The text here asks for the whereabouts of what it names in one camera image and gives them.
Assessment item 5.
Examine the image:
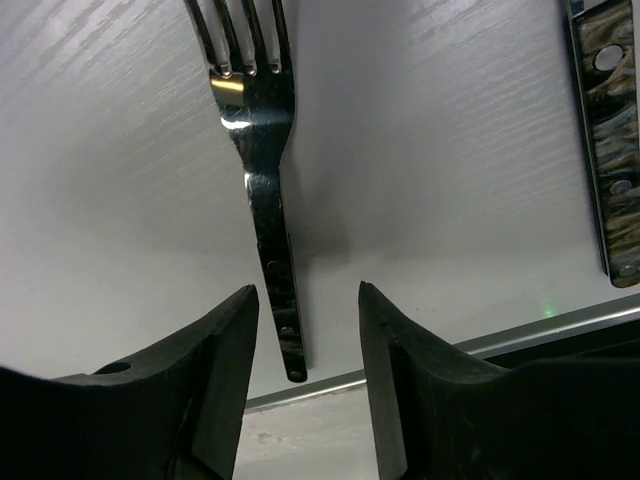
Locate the steel fork patterned handle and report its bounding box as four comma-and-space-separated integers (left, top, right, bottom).
185, 1, 308, 383

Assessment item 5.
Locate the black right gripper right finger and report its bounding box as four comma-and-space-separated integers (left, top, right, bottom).
358, 283, 639, 479

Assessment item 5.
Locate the steel table knife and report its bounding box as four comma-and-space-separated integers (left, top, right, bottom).
565, 1, 639, 289

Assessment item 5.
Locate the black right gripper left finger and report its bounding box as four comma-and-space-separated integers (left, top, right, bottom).
1, 285, 259, 479

